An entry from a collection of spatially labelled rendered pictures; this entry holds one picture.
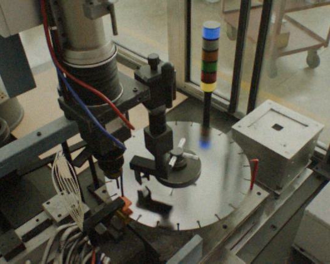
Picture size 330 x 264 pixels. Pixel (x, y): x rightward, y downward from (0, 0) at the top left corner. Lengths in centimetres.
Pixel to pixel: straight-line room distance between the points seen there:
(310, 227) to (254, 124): 32
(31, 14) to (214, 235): 58
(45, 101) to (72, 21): 99
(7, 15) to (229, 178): 54
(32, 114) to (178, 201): 79
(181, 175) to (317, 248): 36
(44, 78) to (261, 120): 93
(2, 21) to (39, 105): 96
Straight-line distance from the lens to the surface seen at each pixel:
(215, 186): 77
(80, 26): 46
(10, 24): 48
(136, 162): 71
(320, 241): 89
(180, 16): 126
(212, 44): 92
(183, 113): 128
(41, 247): 86
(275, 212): 100
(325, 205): 86
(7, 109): 129
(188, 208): 73
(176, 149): 77
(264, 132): 100
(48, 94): 147
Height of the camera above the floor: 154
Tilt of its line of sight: 41 degrees down
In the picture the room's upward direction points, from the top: 3 degrees counter-clockwise
